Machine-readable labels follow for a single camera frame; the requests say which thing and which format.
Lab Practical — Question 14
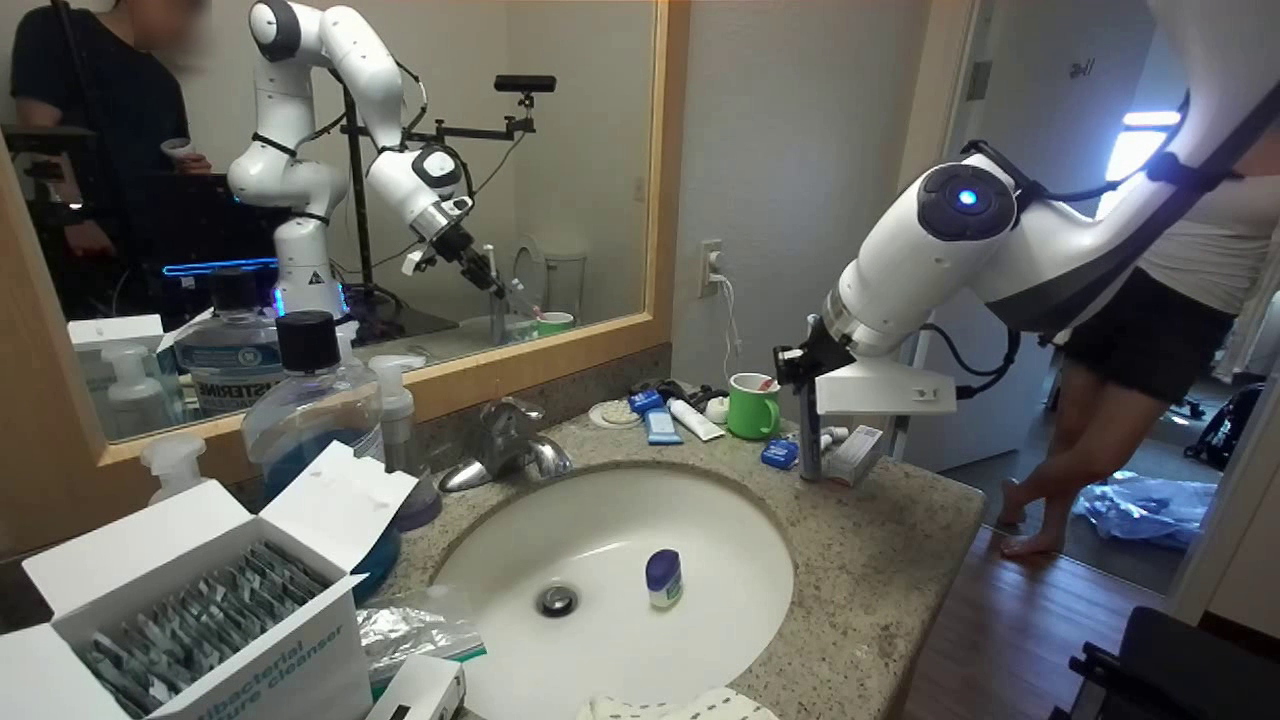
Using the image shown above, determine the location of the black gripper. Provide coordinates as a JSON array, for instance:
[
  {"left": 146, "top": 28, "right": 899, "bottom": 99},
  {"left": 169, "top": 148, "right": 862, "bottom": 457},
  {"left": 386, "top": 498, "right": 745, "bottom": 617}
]
[{"left": 773, "top": 308, "right": 866, "bottom": 401}]

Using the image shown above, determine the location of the green mug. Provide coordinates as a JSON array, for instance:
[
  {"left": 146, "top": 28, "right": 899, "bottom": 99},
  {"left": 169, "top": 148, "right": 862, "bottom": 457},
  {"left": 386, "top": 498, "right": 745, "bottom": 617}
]
[{"left": 726, "top": 366, "right": 787, "bottom": 445}]

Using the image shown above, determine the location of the blue white floss case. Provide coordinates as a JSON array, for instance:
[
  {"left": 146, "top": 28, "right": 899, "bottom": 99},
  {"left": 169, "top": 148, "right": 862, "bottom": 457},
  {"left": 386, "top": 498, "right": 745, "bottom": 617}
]
[{"left": 755, "top": 436, "right": 804, "bottom": 475}]

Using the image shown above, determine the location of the long white toothpaste box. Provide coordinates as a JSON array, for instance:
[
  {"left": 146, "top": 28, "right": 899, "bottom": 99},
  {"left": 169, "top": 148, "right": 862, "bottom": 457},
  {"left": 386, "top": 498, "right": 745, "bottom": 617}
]
[{"left": 822, "top": 418, "right": 893, "bottom": 489}]

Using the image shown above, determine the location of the small white tube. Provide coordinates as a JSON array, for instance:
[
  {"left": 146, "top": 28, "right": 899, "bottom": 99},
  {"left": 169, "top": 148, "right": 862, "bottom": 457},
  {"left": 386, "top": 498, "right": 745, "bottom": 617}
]
[{"left": 663, "top": 391, "right": 733, "bottom": 445}]

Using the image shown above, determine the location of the white round dish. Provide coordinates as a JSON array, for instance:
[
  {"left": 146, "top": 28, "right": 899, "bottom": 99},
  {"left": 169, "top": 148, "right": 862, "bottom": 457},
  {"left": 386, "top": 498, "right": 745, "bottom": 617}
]
[{"left": 586, "top": 397, "right": 646, "bottom": 430}]

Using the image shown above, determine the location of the small blue cap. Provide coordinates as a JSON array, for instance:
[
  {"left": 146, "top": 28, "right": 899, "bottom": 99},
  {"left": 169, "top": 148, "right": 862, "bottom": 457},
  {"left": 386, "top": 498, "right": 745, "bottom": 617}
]
[{"left": 640, "top": 542, "right": 690, "bottom": 617}]

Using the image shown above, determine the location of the white sink basin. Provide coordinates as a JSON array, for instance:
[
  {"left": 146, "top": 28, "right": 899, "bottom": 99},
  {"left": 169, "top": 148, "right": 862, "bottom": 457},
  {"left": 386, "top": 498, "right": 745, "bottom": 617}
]
[{"left": 423, "top": 457, "right": 800, "bottom": 720}]

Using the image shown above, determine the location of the wood framed mirror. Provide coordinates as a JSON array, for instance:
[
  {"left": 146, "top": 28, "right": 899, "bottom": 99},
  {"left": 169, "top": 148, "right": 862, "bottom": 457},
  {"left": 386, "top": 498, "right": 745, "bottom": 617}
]
[{"left": 0, "top": 0, "right": 696, "bottom": 472}]

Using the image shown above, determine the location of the chrome faucet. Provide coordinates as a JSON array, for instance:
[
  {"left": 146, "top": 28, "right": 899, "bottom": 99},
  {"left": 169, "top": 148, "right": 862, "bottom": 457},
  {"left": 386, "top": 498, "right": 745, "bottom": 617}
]
[{"left": 435, "top": 397, "right": 576, "bottom": 495}]

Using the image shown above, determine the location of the person in black shorts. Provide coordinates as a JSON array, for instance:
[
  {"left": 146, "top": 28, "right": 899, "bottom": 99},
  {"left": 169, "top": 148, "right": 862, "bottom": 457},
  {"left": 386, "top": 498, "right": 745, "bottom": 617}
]
[{"left": 993, "top": 122, "right": 1280, "bottom": 564}]

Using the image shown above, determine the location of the blue cloth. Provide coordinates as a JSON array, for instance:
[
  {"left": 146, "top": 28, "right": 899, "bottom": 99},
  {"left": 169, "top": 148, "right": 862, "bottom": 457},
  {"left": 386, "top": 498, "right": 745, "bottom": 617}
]
[{"left": 1071, "top": 469, "right": 1224, "bottom": 556}]

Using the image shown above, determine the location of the clear soap dispenser bottle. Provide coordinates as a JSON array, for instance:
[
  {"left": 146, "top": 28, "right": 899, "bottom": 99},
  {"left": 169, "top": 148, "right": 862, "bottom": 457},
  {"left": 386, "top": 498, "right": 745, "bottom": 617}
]
[{"left": 363, "top": 350, "right": 423, "bottom": 472}]

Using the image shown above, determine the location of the clear plastic wrapper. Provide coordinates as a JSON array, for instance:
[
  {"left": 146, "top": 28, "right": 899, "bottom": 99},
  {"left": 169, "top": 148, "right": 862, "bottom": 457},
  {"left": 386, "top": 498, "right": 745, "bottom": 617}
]
[{"left": 358, "top": 604, "right": 491, "bottom": 670}]

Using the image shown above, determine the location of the mouthwash bottle black cap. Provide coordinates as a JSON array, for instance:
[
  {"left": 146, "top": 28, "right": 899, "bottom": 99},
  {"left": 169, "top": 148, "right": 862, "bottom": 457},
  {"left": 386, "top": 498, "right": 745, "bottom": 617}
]
[{"left": 240, "top": 308, "right": 446, "bottom": 597}]

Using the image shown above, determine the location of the small white carton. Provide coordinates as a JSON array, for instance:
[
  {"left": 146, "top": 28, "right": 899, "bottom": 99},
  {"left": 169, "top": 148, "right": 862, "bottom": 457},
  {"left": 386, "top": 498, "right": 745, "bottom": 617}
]
[{"left": 363, "top": 652, "right": 469, "bottom": 720}]

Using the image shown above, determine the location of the black robot table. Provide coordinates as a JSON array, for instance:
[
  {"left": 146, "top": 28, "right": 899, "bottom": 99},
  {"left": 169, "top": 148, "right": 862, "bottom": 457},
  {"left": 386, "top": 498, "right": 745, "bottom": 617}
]
[{"left": 1049, "top": 604, "right": 1280, "bottom": 720}]

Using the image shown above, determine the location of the open white cardboard box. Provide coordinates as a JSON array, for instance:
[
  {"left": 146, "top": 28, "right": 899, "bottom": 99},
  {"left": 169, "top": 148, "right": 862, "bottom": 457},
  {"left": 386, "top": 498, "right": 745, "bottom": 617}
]
[{"left": 0, "top": 436, "right": 423, "bottom": 720}]

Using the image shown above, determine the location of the white power cable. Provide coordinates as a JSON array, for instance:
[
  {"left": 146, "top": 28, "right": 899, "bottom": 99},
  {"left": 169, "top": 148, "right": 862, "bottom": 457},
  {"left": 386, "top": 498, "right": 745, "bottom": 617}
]
[{"left": 708, "top": 263, "right": 745, "bottom": 397}]

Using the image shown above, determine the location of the white wall outlet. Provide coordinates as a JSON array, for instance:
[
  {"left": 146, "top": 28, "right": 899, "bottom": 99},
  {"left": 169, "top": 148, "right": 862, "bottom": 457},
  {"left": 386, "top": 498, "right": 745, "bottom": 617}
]
[{"left": 696, "top": 237, "right": 742, "bottom": 303}]

